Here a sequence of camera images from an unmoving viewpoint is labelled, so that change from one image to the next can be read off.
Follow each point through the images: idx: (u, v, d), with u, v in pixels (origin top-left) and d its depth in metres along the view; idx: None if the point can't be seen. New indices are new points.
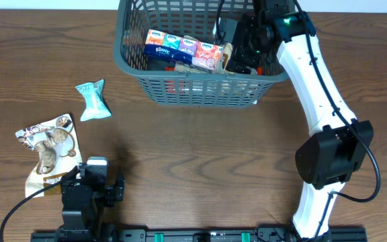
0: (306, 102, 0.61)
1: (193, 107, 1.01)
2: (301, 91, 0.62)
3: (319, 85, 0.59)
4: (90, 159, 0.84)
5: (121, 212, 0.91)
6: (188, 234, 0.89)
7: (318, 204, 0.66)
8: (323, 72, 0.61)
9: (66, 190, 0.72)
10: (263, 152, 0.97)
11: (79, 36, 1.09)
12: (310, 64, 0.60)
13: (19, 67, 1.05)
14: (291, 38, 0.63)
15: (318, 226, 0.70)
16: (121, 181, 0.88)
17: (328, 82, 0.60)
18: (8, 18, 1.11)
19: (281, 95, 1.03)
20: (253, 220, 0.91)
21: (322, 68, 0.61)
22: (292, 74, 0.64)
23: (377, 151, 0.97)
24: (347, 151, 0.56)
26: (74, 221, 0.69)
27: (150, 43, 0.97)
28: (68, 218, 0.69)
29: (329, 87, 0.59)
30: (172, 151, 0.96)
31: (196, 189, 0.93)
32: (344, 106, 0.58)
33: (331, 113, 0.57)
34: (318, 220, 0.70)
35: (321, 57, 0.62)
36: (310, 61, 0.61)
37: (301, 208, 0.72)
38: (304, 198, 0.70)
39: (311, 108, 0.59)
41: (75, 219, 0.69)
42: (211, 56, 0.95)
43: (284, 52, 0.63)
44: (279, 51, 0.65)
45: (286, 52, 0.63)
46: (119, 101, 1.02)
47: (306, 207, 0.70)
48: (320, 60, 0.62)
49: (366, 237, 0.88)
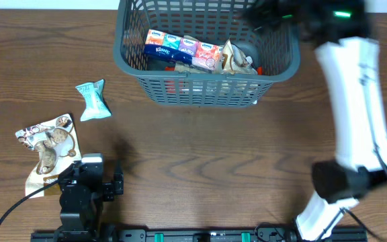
0: (340, 124, 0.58)
1: (193, 107, 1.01)
2: (338, 112, 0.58)
3: (365, 115, 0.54)
4: (84, 157, 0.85)
5: (121, 212, 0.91)
6: (188, 234, 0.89)
7: (326, 214, 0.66)
8: (373, 97, 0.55)
9: (64, 191, 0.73)
10: (263, 152, 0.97)
11: (79, 36, 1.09)
12: (360, 85, 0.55)
13: (19, 67, 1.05)
14: (345, 44, 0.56)
15: (322, 233, 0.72)
16: (119, 177, 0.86)
17: (375, 112, 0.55)
18: (8, 18, 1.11)
19: (282, 95, 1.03)
20: (253, 220, 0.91)
21: (373, 93, 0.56)
22: (334, 85, 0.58)
23: None
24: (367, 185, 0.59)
26: (72, 223, 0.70)
27: (150, 43, 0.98)
28: (67, 219, 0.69)
29: (375, 118, 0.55)
30: (172, 151, 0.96)
31: (196, 189, 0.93)
32: (383, 146, 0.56)
33: (370, 150, 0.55)
34: (323, 228, 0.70)
35: (375, 77, 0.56)
36: (361, 81, 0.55)
37: (308, 212, 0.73)
38: (314, 206, 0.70)
39: (345, 136, 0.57)
41: (74, 220, 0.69)
42: (211, 56, 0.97)
43: (334, 59, 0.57)
44: (325, 52, 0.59)
45: (334, 61, 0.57)
46: (119, 101, 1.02)
47: (313, 214, 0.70)
48: (373, 81, 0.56)
49: (366, 237, 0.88)
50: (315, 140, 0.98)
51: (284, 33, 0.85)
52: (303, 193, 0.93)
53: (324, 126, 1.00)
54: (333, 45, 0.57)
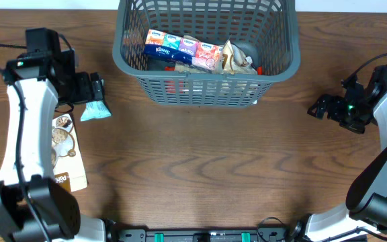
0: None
1: (193, 107, 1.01)
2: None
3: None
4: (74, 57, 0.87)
5: (121, 213, 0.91)
6: (188, 234, 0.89)
7: (340, 228, 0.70)
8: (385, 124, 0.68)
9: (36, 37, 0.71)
10: (263, 152, 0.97)
11: (79, 36, 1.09)
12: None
13: None
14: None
15: (326, 238, 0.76)
16: (97, 76, 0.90)
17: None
18: (8, 18, 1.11)
19: (282, 95, 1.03)
20: (253, 220, 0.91)
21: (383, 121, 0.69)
22: (383, 119, 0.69)
23: (377, 151, 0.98)
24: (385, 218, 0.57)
26: (39, 39, 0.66)
27: (150, 43, 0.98)
28: (31, 35, 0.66)
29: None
30: (172, 151, 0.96)
31: (196, 189, 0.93)
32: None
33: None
34: (329, 235, 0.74)
35: (385, 115, 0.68)
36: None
37: (324, 216, 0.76)
38: (332, 212, 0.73)
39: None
41: (39, 35, 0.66)
42: (211, 56, 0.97)
43: None
44: (380, 103, 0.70)
45: None
46: (119, 100, 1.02)
47: (328, 219, 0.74)
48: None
49: (366, 237, 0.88)
50: (315, 140, 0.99)
51: (284, 33, 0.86)
52: (303, 193, 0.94)
53: (324, 126, 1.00)
54: None
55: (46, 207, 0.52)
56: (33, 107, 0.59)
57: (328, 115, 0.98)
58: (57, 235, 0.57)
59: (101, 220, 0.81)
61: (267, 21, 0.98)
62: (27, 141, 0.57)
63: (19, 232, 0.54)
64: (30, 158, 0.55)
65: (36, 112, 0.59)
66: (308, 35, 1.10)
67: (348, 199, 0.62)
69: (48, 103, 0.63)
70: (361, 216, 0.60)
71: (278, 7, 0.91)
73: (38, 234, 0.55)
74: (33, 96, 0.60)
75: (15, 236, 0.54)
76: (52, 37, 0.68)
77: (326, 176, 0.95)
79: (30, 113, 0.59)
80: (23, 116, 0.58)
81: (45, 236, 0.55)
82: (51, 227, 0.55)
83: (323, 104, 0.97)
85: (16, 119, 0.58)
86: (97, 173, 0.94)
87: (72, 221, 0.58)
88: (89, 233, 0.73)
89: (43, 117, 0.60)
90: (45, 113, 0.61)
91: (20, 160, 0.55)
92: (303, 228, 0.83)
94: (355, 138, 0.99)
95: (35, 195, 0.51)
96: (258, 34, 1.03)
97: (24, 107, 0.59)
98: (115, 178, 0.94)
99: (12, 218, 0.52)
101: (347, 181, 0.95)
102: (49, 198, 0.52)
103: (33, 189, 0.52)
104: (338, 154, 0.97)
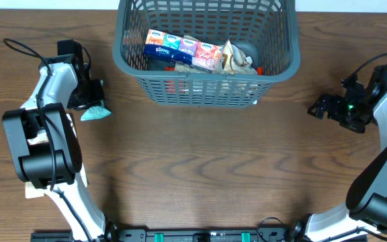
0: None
1: (193, 107, 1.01)
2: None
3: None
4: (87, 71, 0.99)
5: (121, 213, 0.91)
6: (188, 234, 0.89)
7: (340, 228, 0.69)
8: (384, 125, 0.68)
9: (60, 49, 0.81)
10: (263, 152, 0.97)
11: (78, 36, 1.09)
12: None
13: (19, 67, 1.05)
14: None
15: (326, 239, 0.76)
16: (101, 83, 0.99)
17: (385, 135, 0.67)
18: (8, 18, 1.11)
19: (282, 95, 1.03)
20: (253, 221, 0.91)
21: (383, 122, 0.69)
22: (383, 118, 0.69)
23: (377, 151, 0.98)
24: (385, 219, 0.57)
26: (66, 46, 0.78)
27: (150, 43, 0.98)
28: (62, 44, 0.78)
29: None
30: (172, 151, 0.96)
31: (196, 189, 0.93)
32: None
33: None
34: (329, 235, 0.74)
35: (385, 116, 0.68)
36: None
37: (325, 216, 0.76)
38: (333, 212, 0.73)
39: None
41: (68, 43, 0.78)
42: (211, 56, 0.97)
43: None
44: (380, 103, 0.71)
45: None
46: (119, 100, 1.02)
47: (328, 220, 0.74)
48: None
49: (366, 237, 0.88)
50: (315, 140, 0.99)
51: (284, 33, 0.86)
52: (303, 193, 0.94)
53: (324, 126, 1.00)
54: None
55: (56, 128, 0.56)
56: (58, 74, 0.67)
57: (328, 115, 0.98)
58: (62, 171, 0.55)
59: (103, 214, 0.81)
61: (267, 21, 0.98)
62: (50, 91, 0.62)
63: (28, 157, 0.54)
64: (50, 101, 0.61)
65: (58, 77, 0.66)
66: (308, 35, 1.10)
67: (347, 201, 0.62)
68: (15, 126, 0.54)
69: (68, 79, 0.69)
70: (361, 216, 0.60)
71: (279, 7, 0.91)
73: (44, 163, 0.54)
74: (58, 68, 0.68)
75: (25, 164, 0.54)
76: (78, 47, 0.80)
77: (326, 177, 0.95)
79: (55, 76, 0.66)
80: (48, 78, 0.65)
81: (52, 171, 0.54)
82: (57, 159, 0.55)
83: (323, 104, 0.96)
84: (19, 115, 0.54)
85: (41, 80, 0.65)
86: (97, 173, 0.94)
87: (78, 164, 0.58)
88: (88, 203, 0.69)
89: (62, 85, 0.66)
90: (65, 87, 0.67)
91: (41, 99, 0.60)
92: (303, 228, 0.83)
94: (355, 137, 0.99)
95: (50, 117, 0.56)
96: (257, 34, 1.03)
97: (50, 71, 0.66)
98: (115, 178, 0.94)
99: (26, 141, 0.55)
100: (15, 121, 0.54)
101: (348, 181, 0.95)
102: (59, 118, 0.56)
103: (45, 110, 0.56)
104: (338, 154, 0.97)
